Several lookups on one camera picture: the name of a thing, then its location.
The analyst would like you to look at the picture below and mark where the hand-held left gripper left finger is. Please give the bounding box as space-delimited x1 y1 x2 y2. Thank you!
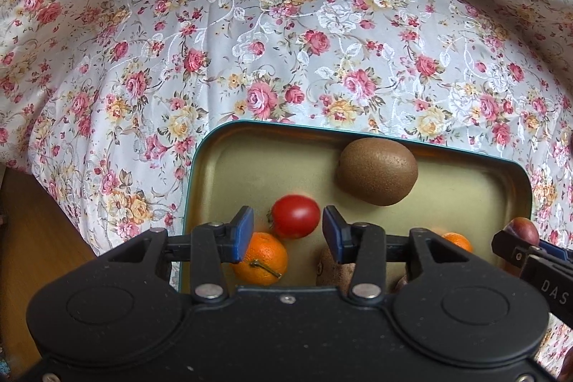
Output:
107 205 256 305

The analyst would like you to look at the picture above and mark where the teal metal tin tray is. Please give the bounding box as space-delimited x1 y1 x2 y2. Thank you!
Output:
177 120 533 294

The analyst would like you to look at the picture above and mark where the orange mandarin with stem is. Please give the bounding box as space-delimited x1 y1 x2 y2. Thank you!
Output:
232 232 288 286

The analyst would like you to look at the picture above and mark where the floral tablecloth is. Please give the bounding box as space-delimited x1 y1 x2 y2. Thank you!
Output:
0 0 573 382

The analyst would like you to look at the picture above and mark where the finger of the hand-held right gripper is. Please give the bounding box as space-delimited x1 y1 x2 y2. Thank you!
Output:
539 240 573 263
491 231 573 322

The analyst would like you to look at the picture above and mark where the red cherry tomato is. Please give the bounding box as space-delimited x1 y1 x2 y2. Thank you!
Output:
270 194 321 240

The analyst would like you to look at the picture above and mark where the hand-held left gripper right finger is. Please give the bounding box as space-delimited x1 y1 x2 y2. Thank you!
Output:
322 205 474 305

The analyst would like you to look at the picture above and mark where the brown kiwi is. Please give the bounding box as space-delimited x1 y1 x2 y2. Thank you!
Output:
316 248 359 290
337 137 419 207

